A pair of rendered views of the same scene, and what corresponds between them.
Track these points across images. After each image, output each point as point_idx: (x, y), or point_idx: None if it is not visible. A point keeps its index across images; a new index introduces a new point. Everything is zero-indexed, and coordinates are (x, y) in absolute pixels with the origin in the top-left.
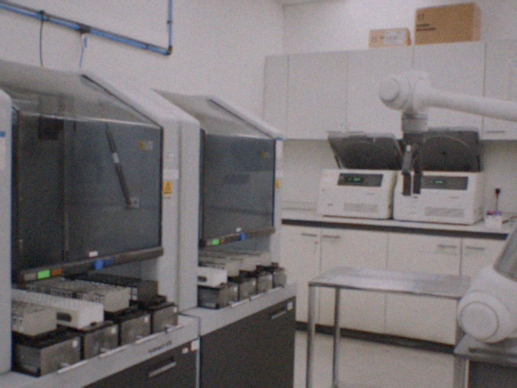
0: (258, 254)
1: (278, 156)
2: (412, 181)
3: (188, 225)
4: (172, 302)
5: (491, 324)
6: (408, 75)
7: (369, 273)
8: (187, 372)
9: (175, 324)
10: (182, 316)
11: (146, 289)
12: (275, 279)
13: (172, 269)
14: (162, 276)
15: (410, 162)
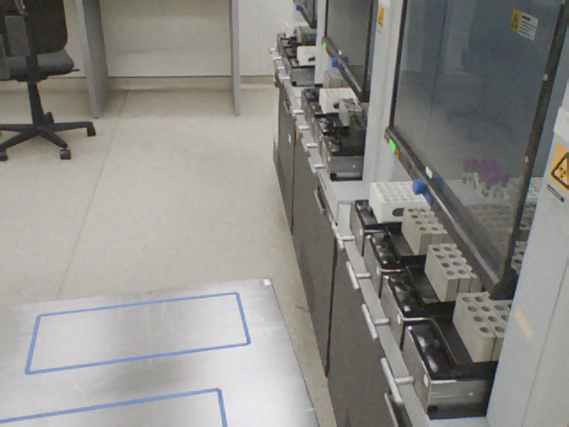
0: (468, 297)
1: None
2: (4, 49)
3: (389, 91)
4: (333, 150)
5: None
6: None
7: (180, 407)
8: (329, 244)
9: (328, 174)
10: (356, 197)
11: (353, 126)
12: (405, 342)
13: (373, 134)
14: (367, 133)
15: None
